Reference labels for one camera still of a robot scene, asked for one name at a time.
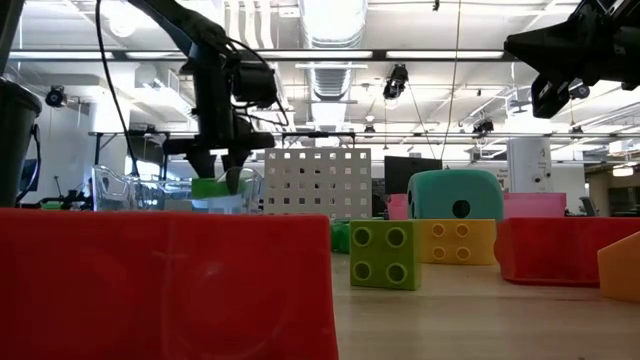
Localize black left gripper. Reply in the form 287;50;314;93
161;116;278;196

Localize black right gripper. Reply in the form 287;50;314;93
503;0;640;120

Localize long green toy block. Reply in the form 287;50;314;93
190;176;250;200

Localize teal foam die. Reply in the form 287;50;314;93
406;168;506;222

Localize red two-stud toy block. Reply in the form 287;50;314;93
0;207;340;360
493;215;640;288

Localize small yellow toy brick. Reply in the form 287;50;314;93
417;218;499;267

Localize white perforated basket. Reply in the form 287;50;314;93
263;147;373;222

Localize clear plastic bin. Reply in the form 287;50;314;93
91;164;266;215

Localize pink plastic tray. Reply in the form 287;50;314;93
386;191;568;222

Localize short green toy block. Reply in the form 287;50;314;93
329;218;352;255

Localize black overhead light bar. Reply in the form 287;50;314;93
0;48;521;63

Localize black monitor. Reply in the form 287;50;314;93
383;155;444;196

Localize small lime green toy brick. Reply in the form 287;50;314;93
349;219;423;292

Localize orange sloped toy block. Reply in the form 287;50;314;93
596;230;640;304

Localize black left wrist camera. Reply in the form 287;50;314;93
230;60;279;110

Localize thin grey hanging cable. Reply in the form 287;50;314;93
438;0;463;162

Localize silver ceiling duct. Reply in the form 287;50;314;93
298;0;369;101

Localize black hanging cable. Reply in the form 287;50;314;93
93;0;141;177

